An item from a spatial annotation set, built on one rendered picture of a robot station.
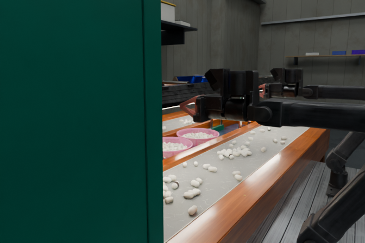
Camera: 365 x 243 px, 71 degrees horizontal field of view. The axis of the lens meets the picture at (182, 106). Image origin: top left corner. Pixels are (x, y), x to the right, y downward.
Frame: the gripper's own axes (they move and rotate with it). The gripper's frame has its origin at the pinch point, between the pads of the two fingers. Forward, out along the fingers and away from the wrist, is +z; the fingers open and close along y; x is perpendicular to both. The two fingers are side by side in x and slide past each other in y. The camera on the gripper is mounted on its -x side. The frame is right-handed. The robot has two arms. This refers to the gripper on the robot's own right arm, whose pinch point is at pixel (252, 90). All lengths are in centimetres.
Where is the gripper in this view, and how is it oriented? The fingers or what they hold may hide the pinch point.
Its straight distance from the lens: 127.9
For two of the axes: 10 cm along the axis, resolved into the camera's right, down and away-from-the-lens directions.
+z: -8.2, -0.6, 5.7
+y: -5.7, 1.3, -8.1
